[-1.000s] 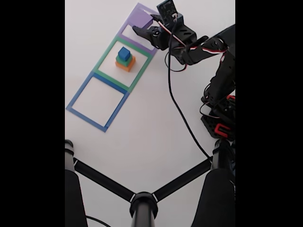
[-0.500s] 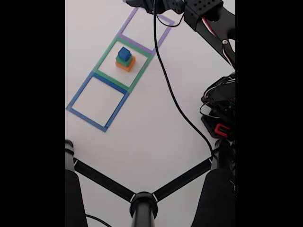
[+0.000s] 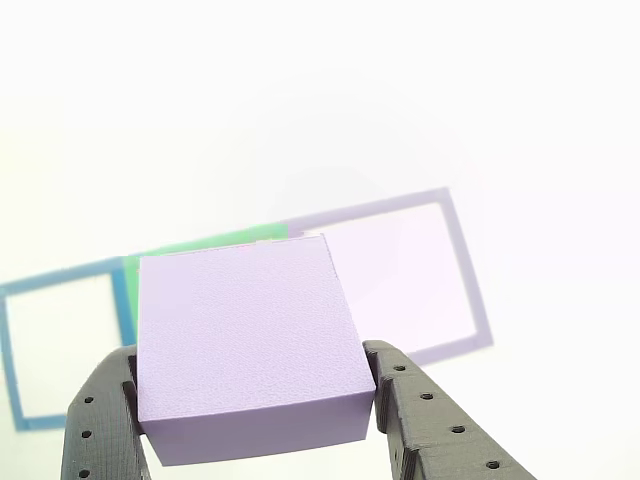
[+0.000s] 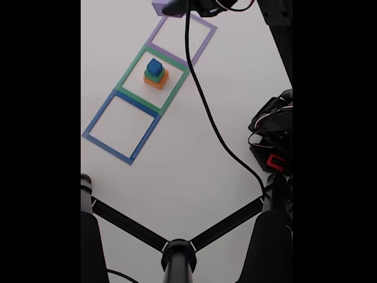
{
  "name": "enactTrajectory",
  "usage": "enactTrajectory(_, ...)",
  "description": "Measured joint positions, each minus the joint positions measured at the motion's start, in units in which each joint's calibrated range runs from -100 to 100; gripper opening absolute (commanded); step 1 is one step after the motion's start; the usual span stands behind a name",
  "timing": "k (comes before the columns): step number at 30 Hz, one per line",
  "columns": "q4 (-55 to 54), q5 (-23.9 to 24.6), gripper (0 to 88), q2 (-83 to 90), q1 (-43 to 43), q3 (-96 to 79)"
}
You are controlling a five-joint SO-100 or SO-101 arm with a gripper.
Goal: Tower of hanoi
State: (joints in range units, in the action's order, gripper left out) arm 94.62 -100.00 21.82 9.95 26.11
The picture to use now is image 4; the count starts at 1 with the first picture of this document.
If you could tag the large purple cube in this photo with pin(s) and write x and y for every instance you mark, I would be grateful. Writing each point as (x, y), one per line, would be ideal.
(157, 6)

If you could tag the small blue cube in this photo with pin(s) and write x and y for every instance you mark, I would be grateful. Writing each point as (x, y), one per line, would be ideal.
(154, 66)

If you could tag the green cube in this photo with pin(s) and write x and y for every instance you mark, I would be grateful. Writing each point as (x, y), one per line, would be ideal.
(150, 76)

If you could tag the orange cube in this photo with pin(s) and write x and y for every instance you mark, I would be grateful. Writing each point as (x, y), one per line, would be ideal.
(163, 81)

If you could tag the purple tape square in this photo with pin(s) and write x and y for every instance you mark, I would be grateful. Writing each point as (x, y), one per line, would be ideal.
(157, 32)

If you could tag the green tape square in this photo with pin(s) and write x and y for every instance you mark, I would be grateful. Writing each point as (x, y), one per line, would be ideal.
(129, 69)

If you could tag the blue tape square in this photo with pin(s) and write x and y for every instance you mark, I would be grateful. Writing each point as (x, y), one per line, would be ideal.
(98, 116)

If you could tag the red table clamp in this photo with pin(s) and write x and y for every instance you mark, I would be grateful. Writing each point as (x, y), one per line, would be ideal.
(275, 162)

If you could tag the black tripod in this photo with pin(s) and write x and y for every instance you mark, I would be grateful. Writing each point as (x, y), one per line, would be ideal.
(178, 259)

